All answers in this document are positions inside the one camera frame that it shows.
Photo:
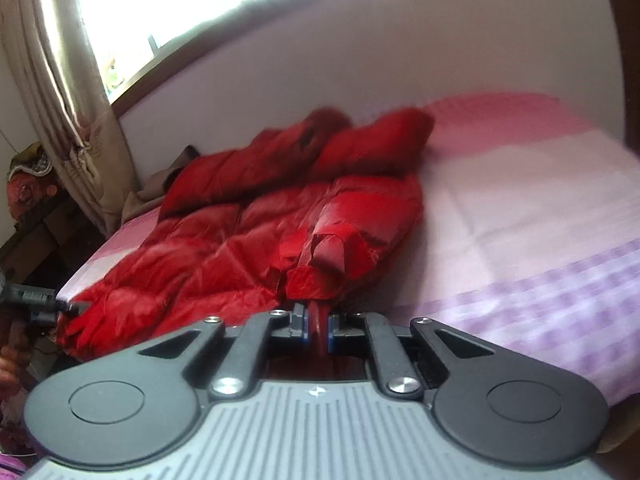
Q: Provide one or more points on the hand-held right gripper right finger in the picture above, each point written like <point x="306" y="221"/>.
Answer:
<point x="332" y="332"/>

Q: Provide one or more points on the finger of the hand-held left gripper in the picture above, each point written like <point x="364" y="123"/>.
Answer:
<point x="72" y="307"/>

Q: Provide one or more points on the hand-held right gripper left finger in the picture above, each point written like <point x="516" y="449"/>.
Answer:
<point x="299" y="331"/>

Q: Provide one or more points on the red down jacket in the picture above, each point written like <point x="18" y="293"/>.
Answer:
<point x="235" y="240"/>

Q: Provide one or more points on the person's left hand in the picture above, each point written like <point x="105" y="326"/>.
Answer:
<point x="11" y="365"/>

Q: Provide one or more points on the floral red cushion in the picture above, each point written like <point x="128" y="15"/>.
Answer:
<point x="30" y="180"/>

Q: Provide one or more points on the brown cloth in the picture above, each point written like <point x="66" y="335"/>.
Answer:
<point x="155" y="185"/>

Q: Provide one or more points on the purple cloth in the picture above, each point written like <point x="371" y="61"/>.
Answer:
<point x="10" y="467"/>

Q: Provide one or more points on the beige patterned curtain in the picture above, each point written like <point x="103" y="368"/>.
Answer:
<point x="70" y="110"/>

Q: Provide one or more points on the pink checked bed sheet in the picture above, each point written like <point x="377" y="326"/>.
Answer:
<point x="525" y="220"/>

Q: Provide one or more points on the dark wooden headboard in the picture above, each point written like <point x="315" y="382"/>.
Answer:
<point x="622" y="50"/>

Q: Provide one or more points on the window with brown frame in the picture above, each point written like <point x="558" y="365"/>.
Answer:
<point x="200" y="0"/>

